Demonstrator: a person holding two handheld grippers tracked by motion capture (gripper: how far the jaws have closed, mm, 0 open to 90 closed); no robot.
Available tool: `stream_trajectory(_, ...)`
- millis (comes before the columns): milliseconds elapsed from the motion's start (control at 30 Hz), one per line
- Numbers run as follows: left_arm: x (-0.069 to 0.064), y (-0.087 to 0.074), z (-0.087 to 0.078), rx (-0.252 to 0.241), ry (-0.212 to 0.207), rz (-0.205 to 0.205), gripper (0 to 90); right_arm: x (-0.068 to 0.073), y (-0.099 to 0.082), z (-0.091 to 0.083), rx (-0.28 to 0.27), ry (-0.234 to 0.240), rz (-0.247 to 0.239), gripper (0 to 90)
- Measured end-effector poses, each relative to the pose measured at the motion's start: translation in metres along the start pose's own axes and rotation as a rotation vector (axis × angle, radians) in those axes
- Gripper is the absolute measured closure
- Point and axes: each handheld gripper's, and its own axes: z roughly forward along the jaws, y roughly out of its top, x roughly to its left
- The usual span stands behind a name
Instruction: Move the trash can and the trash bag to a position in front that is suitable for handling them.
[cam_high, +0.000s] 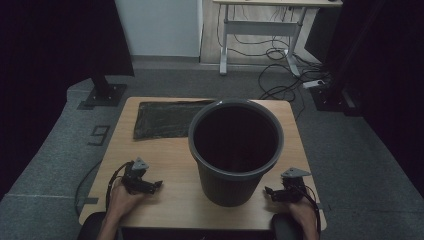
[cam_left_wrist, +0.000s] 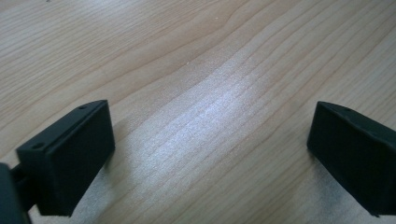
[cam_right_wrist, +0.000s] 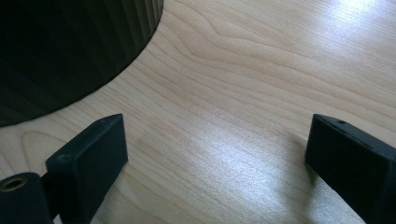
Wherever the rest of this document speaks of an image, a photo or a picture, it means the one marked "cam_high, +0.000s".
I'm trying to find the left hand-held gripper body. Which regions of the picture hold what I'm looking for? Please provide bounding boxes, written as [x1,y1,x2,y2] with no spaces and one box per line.
[121,157,155,195]

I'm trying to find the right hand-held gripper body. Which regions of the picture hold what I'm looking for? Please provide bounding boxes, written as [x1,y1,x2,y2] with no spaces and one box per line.
[280,167,312,203]

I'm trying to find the black plastic trash bin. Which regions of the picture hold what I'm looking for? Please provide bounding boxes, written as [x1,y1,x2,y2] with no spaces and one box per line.
[191,103,281,208]

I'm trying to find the black plastic garbage bag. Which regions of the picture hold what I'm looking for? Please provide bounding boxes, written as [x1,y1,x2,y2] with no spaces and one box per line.
[133,99,216,140]

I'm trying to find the person's left hand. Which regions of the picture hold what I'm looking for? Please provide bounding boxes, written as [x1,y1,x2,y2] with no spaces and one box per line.
[108,182,146,219]

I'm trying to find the person's right hand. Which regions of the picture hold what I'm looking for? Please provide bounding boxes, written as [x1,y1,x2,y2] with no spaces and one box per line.
[288,199,318,228]

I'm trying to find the black chair armrest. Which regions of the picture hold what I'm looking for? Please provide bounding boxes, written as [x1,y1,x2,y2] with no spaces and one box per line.
[271,213,304,240]
[78,212,118,240]

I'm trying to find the black metal stand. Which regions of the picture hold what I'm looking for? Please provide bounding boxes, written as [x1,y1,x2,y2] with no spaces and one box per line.
[309,79,363,118]
[83,74,128,108]

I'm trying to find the white power strip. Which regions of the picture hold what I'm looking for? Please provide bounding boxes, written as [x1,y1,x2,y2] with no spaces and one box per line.
[302,79,326,90]

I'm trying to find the dark curtain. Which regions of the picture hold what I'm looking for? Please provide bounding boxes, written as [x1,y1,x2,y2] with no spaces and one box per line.
[304,0,424,198]
[0,0,135,201]

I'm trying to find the white cabinet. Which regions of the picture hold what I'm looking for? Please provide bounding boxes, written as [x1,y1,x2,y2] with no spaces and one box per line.
[114,0,204,58]

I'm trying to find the left hand-held gripper cable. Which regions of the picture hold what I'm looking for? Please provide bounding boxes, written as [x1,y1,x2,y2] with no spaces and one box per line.
[74,160,134,218]

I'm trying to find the tangle of black cables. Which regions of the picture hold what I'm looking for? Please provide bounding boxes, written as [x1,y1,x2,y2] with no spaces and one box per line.
[216,4,331,121]

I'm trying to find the white desk frame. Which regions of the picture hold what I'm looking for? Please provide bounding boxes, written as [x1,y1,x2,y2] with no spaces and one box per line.
[213,0,344,77]

